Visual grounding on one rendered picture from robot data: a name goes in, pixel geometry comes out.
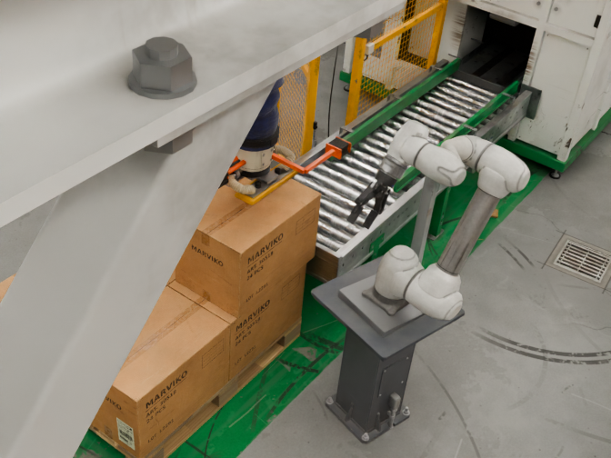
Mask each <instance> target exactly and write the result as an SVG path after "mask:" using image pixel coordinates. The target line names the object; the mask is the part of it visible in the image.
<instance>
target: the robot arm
mask: <svg viewBox="0 0 611 458"><path fill-rule="evenodd" d="M427 137H428V128H427V127H426V126H425V125H423V124H421V123H420V122H418V121H416V120H408V121H407V122H406V123H405V124H404V125H403V126H402V127H401V128H400V130H399V131H398V132H397V133H396V135H395V137H394V138H393V140H392V142H391V144H390V145H389V149H388V152H387V154H386V155H385V158H384V159H383V161H382V163H381V164H380V165H379V167H380V168H381V170H380V169H379V171H378V172H377V174H376V176H375V179H376V180H377V181H376V182H373V181H372V182H371V183H370V184H369V186H368V187H367V188H366V189H365V190H364V192H363V193H361V194H360V195H359V196H358V197H357V198H356V200H355V204H356V205H355V207H354V209H353V210H352V212H351V214H350V215H349V216H348V218H347V219H346V220H347V221H348V222H349V223H351V224H354V223H355V221H356V219H357V217H358V216H359V215H360V214H361V212H362V210H363V209H364V208H363V206H364V205H365V204H366V203H368V202H369V201H370V200H371V199H372V198H374V197H375V198H376V200H375V205H374V210H371V212H370V213H369V215H368V216H367V218H366V219H365V221H364V223H363V224H362V226H364V227H365V228H366V229H368V230H369V228H370V227H371V225H372V224H373V222H374V220H375V219H376V217H377V216H378V214H381V213H383V211H384V208H385V205H386V200H387V198H388V196H389V194H390V192H391V190H390V189H388V187H390V188H393V187H394V185H395V184H396V181H397V180H396V178H398V179H401V177H402V176H403V174H404V172H405V171H406V169H407V167H408V166H409V165H411V166H413V167H414V168H416V169H417V170H419V171H420V172H421V173H422V174H424V175H426V176H427V177H429V178H430V179H432V180H434V181H436V182H437V183H439V184H442V185H445V186H457V185H459V184H461V183H462V182H463V181H464V179H465V178H466V167H465V166H464V164H466V165H468V166H469V167H471V168H472V169H474V170H475V171H477V172H478V173H479V176H478V181H477V186H478V188H477V189H476V192H475V194H474V196H473V198H472V199H471V201H470V203H469V205H468V207H467V208H466V210H465V212H464V214H463V216H462V218H461V220H460V221H459V223H458V225H457V227H456V229H455V231H454V232H453V234H452V236H451V238H450V240H449V242H448V243H447V245H446V248H445V250H444V252H443V253H442V254H441V256H440V258H439V260H438V262H437V263H435V264H430V265H429V266H428V267H427V268H426V269H424V267H423V266H422V265H421V264H420V263H419V262H418V261H419V260H418V257H417V255H416V253H415V252H414V251H413V250H412V249H411V248H409V247H407V246H405V245H397V246H395V247H393V248H392V249H390V250H389V251H388V252H387V253H386V254H385V255H384V257H383V258H382V260H381V262H380V265H379V266H378V269H377V273H376V281H375V284H374V285H373V286H372V287H370V288H368V289H366V290H364V291H363V292H362V295H363V296H364V297H366V298H368V299H369V300H370V301H372V302H373V303H374V304H376V305H377V306H379V307H380V308H381V309H383V310H384V311H385V312H386V313H387V314H388V315H389V316H394V315H395V313H396V312H398V311H399V310H401V309H402V308H404V307H405V306H407V305H408V304H412V305H413V306H414V307H415V308H416V309H418V310H419V311H421V312H422V313H424V314H426V315H428V316H430V317H432V318H435V319H438V320H451V319H452V318H454V317H455V316H456V315H457V314H458V312H459V311H460V309H461V307H462V302H463V298H462V294H461V293H459V288H460V284H461V280H460V276H459V272H460V271H461V269H462V267H463V265H464V263H465V262H466V259H467V257H468V256H469V255H470V253H471V251H472V249H473V247H474V246H475V244H476V241H477V239H478V238H479V236H480V234H481V233H482V231H483V230H484V228H485V227H486V224H487V222H488V220H489V218H490V217H491V215H492V213H493V212H494V210H495V209H496V206H497V204H498V202H499V201H500V198H501V199H502V198H504V197H506V196H507V195H508V194H509V193H510V192H511V193H517V192H519V191H521V190H523V189H524V188H525V187H526V185H527V183H528V181H529V178H530V171H529V169H528V167H527V166H526V164H525V163H524V162H523V161H522V160H521V159H520V158H519V157H517V156H516V155H514V154H512V153H511V152H509V151H507V150H506V149H505V148H503V147H501V146H498V145H496V144H493V143H491V142H489V141H487V140H484V139H482V138H480V137H477V136H473V135H461V136H457V137H455V138H452V139H449V140H446V141H444V142H443V143H442V144H441V146H440V147H438V146H435V145H433V144H430V143H429V142H428V141H427V140H426V139H427ZM462 162H464V164H463V163H462Z"/></svg>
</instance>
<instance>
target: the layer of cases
mask: <svg viewBox="0 0 611 458"><path fill-rule="evenodd" d="M305 278H306V264H305V265H304V266H302V267H301V268H300V269H299V270H298V271H296V272H295V273H294V274H292V275H291V276H290V277H289V278H288V279H286V280H285V281H284V282H283V283H281V284H280V285H279V286H278V287H276V289H275V290H274V291H272V292H271V293H270V294H269V295H267V296H266V297H265V298H264V299H263V300H261V301H260V302H259V303H258V304H256V305H255V306H254V307H253V308H251V309H250V310H249V311H248V312H246V313H245V314H244V315H243V316H241V317H240V318H239V319H237V318H235V317H234V316H233V315H231V314H229V313H227V312H226V311H224V310H223V309H221V308H219V307H218V306H216V305H214V304H212V303H210V302H209V301H207V300H206V299H205V298H203V297H202V296H200V295H198V294H196V293H194V292H193V291H191V290H190V289H188V288H186V287H185V286H183V285H181V284H180V283H178V282H177V281H176V280H175V270H174V271H173V273H172V275H171V277H170V278H169V280H168V282H167V284H166V286H165V289H164V290H163V292H162V293H161V295H160V297H159V299H158V301H157V302H156V304H155V307H154V309H153V311H152V313H150V315H149V317H148V319H147V321H146V323H145V325H144V327H143V329H142V331H141V333H140V334H139V335H138V337H137V339H136V341H135V344H134V346H133V347H132V349H131V351H130V353H129V355H128V356H127V357H126V359H125V362H124V364H123V366H122V368H121V369H120V371H119V373H118V375H117V377H116V378H115V380H114V382H113V384H112V386H111V388H110V390H109V392H108V393H107V395H106V397H105V399H104V401H103V402H102V404H101V406H100V408H99V410H98V412H97V414H96V415H95V418H94V420H93V421H92V423H91V424H92V425H93V426H94V427H96V428H97V429H98V430H100V431H101V432H102V433H104V434H105V435H107V436H108V437H110V438H111V439H112V440H114V441H115V442H116V443H118V444H119V445H121V446H122V447H123V448H125V449H126V450H127V451H128V452H130V453H131V454H132V455H133V456H135V457H136V458H145V457H146V456H147V455H148V454H149V453H150V452H151V451H152V450H154V449H155V448H156V447H157V445H158V444H160V443H161V442H162V441H163V440H164V439H165V438H166V437H167V436H168V435H169V434H171V433H172V432H173V431H174V430H175V429H176V428H177V427H178V426H180V425H181V424H182V423H183V422H184V421H185V420H186V419H187V418H189V417H190V416H191V415H192V414H193V413H194V412H195V411H196V410H198V409H199V408H200V407H201V406H202V405H203V404H204V403H205V402H207V401H208V400H209V399H210V398H211V397H212V396H213V395H214V394H215V393H217V392H218V391H219V390H220V389H221V388H222V387H223V386H225V385H226V384H227V383H228V381H230V380H231V379H232V378H234V377H235V376H236V375H237V374H238V373H239V372H240V371H241V370H243V369H244V368H245V367H246V366H247V365H248V364H249V363H250V362H252V361H253V360H254V359H255V358H256V357H257V356H258V355H259V354H260V353H262V352H263V351H264V350H265V348H266V347H267V346H268V345H270V344H271V343H272V342H273V341H274V340H275V339H276V338H278V337H279V336H280V335H281V334H282V333H283V332H284V331H285V330H287V329H288V328H289V327H290V326H291V325H292V324H293V323H294V322H296V321H297V320H298V319H299V318H300V317H301V314H302V305H303V296H304V288H305Z"/></svg>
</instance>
